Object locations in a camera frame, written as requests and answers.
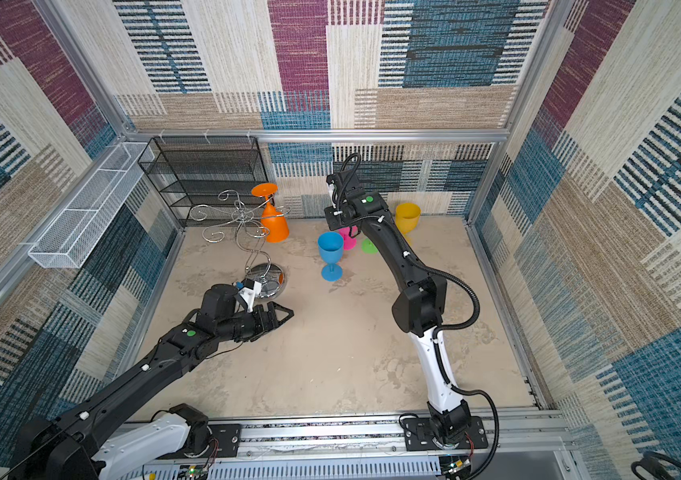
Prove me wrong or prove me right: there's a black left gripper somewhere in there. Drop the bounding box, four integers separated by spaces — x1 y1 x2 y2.
216 301 294 344

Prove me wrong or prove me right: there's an orange plastic wine glass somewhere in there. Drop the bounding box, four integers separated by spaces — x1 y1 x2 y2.
252 183 290 243

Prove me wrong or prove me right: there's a blue plastic wine glass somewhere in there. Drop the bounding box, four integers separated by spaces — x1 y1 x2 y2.
318 232 344 282

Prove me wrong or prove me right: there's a pink plastic wine glass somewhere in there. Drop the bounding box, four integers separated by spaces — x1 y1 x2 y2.
338 227 358 251

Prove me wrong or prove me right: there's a green plastic wine glass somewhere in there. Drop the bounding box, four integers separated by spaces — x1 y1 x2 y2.
363 239 379 254

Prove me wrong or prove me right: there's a yellow plastic wine glass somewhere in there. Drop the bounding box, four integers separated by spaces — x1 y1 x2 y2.
395 202 422 240

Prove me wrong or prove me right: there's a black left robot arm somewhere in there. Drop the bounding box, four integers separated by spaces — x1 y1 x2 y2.
4 284 294 479

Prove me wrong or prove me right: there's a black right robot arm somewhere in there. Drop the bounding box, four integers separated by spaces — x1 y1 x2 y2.
324 171 472 445

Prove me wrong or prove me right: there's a chrome wire wine glass rack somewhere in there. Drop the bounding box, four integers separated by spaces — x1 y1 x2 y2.
186 189 286 300

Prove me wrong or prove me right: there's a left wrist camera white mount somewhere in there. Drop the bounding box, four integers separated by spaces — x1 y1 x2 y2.
234 278 262 313

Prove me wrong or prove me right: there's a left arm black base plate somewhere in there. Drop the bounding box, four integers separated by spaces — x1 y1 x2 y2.
188 423 242 458

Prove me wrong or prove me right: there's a black wire shelf rack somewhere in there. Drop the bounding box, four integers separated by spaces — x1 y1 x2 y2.
138 136 270 226

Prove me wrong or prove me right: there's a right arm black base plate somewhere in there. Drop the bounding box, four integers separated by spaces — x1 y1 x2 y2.
398 413 490 451

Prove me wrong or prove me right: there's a black corrugated cable conduit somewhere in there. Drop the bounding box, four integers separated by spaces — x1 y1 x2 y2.
333 152 502 480

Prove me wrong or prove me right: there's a white wire mesh basket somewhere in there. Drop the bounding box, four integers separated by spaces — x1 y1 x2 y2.
28 142 146 269

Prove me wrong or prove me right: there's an aluminium front rail frame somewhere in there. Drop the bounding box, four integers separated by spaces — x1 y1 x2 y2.
63 410 582 480

